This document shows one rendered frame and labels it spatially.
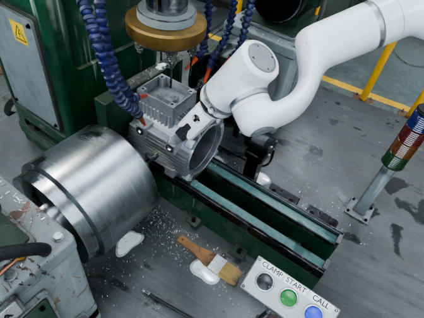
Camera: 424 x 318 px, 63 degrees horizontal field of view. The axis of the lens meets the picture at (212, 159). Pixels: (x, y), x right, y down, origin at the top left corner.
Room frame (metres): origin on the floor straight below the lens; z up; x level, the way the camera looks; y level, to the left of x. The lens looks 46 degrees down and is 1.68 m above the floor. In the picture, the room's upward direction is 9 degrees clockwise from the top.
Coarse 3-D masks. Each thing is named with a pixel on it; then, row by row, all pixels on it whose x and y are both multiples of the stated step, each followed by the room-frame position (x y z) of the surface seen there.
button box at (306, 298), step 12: (264, 264) 0.33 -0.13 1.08; (252, 276) 0.31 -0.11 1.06; (276, 276) 0.31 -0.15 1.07; (288, 276) 0.31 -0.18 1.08; (252, 288) 0.29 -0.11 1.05; (276, 288) 0.29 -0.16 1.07; (288, 288) 0.29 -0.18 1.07; (300, 288) 0.29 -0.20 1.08; (264, 300) 0.27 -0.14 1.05; (276, 300) 0.27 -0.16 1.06; (300, 300) 0.28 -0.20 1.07; (312, 300) 0.28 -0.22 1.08; (324, 300) 0.28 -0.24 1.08; (276, 312) 0.26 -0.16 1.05; (288, 312) 0.26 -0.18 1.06; (300, 312) 0.26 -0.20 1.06; (324, 312) 0.26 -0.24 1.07; (336, 312) 0.26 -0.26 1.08
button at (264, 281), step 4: (260, 276) 0.31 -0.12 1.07; (264, 276) 0.31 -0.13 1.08; (268, 276) 0.31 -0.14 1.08; (260, 280) 0.30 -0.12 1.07; (264, 280) 0.30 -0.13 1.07; (268, 280) 0.30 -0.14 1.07; (272, 280) 0.30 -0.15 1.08; (260, 284) 0.29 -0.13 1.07; (264, 284) 0.30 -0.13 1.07; (268, 284) 0.30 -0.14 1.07; (272, 284) 0.30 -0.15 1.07; (264, 288) 0.29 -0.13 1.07; (268, 288) 0.29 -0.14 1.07
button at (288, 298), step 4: (284, 292) 0.28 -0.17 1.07; (288, 292) 0.28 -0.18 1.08; (292, 292) 0.28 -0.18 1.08; (280, 296) 0.28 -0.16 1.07; (284, 296) 0.28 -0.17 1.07; (288, 296) 0.28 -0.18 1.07; (292, 296) 0.28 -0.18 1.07; (296, 296) 0.28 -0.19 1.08; (284, 300) 0.27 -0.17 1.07; (288, 300) 0.27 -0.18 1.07; (292, 300) 0.27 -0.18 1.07; (296, 300) 0.27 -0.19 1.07; (284, 304) 0.27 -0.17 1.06; (288, 304) 0.27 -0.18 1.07; (292, 304) 0.27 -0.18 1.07
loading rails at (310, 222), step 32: (160, 192) 0.66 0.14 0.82; (192, 192) 0.60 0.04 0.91; (224, 192) 0.67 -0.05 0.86; (256, 192) 0.64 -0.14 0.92; (192, 224) 0.56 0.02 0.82; (224, 224) 0.55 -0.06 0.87; (256, 224) 0.53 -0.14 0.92; (288, 224) 0.57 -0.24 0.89; (320, 224) 0.56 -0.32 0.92; (256, 256) 0.49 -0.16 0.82; (288, 256) 0.46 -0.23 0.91; (320, 256) 0.51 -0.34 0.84
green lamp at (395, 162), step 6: (390, 150) 0.73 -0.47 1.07; (384, 156) 0.74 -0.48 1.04; (390, 156) 0.72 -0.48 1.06; (396, 156) 0.71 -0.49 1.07; (384, 162) 0.72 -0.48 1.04; (390, 162) 0.71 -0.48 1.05; (396, 162) 0.70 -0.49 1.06; (402, 162) 0.70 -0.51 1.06; (396, 168) 0.70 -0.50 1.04; (402, 168) 0.71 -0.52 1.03
